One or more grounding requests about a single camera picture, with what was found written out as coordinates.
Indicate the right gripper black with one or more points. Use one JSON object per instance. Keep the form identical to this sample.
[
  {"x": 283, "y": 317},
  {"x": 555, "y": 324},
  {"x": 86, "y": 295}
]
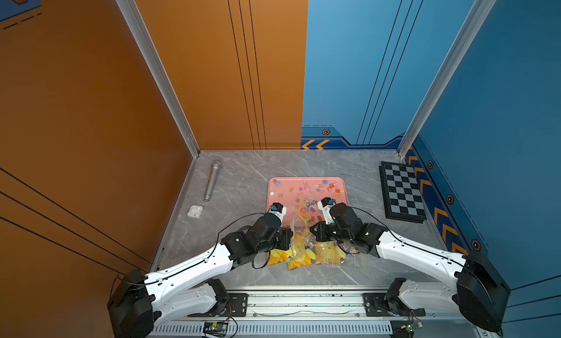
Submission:
[{"x": 320, "y": 235}]

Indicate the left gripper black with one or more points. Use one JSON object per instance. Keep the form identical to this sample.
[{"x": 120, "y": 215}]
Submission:
[{"x": 286, "y": 236}]

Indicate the yellow duck ziploc bag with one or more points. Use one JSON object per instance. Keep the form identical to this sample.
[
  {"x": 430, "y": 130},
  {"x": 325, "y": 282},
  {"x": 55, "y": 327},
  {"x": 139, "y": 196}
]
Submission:
[
  {"x": 279, "y": 256},
  {"x": 336, "y": 255},
  {"x": 301, "y": 251}
]

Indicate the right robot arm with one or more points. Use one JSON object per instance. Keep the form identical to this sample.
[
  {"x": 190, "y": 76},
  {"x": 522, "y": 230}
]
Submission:
[{"x": 463, "y": 284}]

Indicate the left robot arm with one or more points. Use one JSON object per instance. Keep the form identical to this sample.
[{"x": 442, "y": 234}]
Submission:
[{"x": 143, "y": 301}]

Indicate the pink plastic tray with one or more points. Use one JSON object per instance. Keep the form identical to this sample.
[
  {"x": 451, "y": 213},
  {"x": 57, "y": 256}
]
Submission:
[{"x": 300, "y": 197}]

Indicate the black white chessboard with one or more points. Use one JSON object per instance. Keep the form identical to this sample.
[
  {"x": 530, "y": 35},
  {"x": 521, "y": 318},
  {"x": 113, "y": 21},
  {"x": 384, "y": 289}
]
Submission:
[{"x": 401, "y": 192}]

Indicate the white earbuds case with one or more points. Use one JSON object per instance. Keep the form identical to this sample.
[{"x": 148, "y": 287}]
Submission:
[{"x": 195, "y": 211}]

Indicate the silver microphone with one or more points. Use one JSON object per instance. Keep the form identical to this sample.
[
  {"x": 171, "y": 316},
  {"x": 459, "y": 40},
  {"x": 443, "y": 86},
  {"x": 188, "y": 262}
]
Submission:
[{"x": 213, "y": 176}]

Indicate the left green circuit board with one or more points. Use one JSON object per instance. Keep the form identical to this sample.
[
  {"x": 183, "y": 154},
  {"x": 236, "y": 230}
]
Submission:
[{"x": 217, "y": 329}]

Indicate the green circuit board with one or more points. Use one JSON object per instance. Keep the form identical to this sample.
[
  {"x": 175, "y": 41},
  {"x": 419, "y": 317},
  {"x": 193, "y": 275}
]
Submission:
[
  {"x": 217, "y": 329},
  {"x": 406, "y": 330}
]

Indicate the right green circuit board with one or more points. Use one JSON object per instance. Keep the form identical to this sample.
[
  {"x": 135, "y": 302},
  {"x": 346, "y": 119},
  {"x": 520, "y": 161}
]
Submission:
[{"x": 406, "y": 330}]

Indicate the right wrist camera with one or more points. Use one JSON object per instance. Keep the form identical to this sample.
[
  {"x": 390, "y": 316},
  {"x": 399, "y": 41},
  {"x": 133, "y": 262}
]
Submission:
[{"x": 324, "y": 206}]

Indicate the aluminium front rail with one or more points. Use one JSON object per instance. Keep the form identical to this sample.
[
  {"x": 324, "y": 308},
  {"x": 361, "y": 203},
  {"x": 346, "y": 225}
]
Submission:
[{"x": 273, "y": 304}]

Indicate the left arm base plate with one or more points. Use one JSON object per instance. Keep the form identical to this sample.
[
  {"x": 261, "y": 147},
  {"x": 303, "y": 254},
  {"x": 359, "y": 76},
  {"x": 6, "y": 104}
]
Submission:
[{"x": 236, "y": 306}]

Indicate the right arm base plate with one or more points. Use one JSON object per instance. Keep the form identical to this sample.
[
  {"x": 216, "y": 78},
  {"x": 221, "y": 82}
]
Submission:
[{"x": 378, "y": 305}]

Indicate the right aluminium corner post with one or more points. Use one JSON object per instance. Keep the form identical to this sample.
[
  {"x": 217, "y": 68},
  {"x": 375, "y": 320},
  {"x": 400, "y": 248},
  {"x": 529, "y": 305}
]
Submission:
[{"x": 461, "y": 44}]

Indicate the aluminium corner post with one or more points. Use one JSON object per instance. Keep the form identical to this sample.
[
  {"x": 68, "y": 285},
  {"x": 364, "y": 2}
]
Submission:
[
  {"x": 461, "y": 44},
  {"x": 141, "y": 35}
]

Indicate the left aluminium corner post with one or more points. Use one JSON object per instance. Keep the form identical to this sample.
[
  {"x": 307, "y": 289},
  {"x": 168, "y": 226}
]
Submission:
[{"x": 141, "y": 35}]

